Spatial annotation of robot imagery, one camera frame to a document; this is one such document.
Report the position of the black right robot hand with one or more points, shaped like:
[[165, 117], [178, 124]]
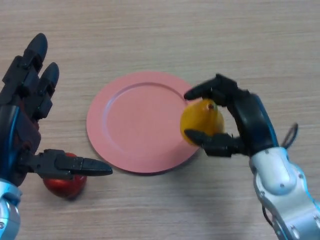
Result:
[[252, 122]]

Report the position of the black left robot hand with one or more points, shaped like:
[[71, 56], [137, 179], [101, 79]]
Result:
[[17, 130]]

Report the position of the yellow pear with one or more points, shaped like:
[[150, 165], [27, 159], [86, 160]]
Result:
[[200, 120]]

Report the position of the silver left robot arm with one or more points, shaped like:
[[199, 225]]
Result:
[[8, 215]]

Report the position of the pink round plate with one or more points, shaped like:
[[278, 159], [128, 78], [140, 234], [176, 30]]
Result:
[[140, 125]]

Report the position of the red apple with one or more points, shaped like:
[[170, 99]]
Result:
[[65, 188]]

